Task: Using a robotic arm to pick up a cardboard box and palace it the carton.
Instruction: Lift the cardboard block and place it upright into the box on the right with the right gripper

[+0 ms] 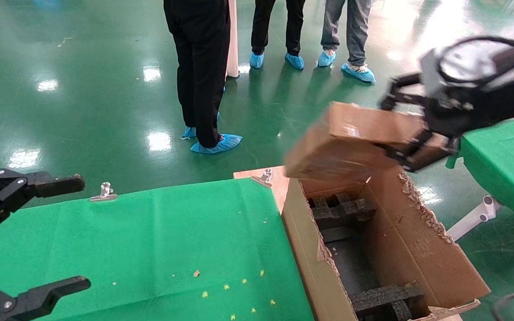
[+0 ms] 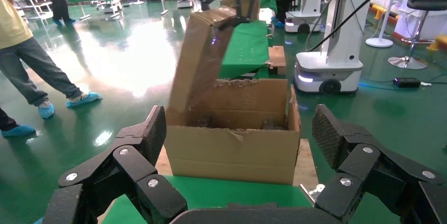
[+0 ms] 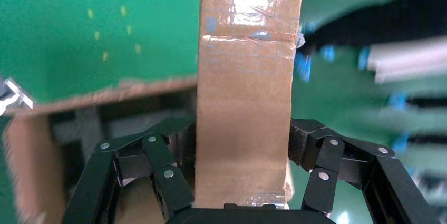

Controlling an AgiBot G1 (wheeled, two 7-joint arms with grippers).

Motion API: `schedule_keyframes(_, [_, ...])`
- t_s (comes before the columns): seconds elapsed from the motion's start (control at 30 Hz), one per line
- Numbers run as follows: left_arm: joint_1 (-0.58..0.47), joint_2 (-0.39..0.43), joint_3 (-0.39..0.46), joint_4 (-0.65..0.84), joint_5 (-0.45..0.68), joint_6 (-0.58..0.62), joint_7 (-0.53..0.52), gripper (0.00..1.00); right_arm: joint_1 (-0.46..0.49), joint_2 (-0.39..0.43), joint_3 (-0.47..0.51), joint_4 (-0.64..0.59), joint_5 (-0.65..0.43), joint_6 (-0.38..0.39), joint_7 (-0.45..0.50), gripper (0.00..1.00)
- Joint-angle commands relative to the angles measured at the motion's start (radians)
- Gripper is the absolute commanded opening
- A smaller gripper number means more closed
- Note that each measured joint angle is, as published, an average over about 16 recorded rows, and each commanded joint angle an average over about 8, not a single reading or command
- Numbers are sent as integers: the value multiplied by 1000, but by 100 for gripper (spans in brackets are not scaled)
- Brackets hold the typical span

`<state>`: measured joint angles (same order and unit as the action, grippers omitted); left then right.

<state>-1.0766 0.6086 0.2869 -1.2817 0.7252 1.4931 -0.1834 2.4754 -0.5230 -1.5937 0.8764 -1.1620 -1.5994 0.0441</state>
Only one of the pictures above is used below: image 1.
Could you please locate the white table leg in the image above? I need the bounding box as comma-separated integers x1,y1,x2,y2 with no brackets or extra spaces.
447,195,501,241

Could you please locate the small brown cardboard box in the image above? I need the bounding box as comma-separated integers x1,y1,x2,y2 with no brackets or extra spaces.
284,102,456,181

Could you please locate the green table cloth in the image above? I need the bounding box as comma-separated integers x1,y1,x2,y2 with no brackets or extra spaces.
0,178,315,321
446,114,514,228

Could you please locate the person in grey jeans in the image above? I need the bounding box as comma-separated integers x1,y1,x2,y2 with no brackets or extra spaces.
321,0,374,67

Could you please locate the large open cardboard carton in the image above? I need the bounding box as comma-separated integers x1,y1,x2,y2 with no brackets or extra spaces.
282,167,492,321

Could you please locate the silver metal binder clip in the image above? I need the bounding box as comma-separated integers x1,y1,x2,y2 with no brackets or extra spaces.
251,169,273,189
90,182,118,202

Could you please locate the thick black camera cable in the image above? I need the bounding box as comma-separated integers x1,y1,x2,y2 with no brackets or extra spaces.
435,35,514,87

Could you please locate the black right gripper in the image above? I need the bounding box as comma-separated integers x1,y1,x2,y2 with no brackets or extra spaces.
375,67,514,173

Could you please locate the black foam base sheet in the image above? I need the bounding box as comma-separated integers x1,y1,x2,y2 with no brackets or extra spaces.
321,225,382,299

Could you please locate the person in beige skirt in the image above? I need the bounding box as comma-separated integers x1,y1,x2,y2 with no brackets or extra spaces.
227,0,240,78

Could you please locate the person in black trousers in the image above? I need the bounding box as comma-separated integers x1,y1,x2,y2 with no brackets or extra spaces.
163,0,232,148
251,0,306,56

